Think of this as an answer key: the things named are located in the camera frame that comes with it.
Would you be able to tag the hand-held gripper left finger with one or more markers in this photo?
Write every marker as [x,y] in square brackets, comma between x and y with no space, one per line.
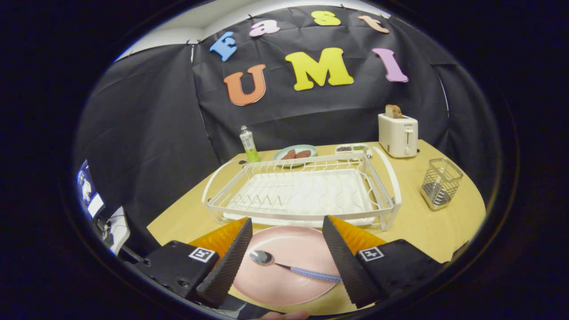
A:
[226,271]

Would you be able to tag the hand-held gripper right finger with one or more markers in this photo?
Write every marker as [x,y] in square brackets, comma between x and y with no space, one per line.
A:
[346,271]

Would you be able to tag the pink plate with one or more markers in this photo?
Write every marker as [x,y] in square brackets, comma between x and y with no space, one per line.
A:
[289,244]

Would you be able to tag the light green plate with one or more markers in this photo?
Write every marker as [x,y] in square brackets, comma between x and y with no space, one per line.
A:
[306,147]

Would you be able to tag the white object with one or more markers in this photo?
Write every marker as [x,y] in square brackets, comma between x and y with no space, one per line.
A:
[119,231]

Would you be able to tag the white divided snack tray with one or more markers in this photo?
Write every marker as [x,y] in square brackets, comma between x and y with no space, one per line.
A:
[364,151]

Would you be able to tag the brown meat piece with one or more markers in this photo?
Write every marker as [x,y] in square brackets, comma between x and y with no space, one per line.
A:
[303,154]
[289,154]

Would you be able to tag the clear bottle with green liquid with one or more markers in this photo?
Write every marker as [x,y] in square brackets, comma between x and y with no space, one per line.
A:
[249,144]

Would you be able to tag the white toaster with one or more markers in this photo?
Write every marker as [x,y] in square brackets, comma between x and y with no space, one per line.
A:
[395,138]

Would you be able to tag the computer monitor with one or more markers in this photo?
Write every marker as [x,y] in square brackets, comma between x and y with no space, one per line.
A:
[89,191]

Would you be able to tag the brown bread slice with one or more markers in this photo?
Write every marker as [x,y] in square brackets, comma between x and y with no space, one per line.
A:
[393,111]

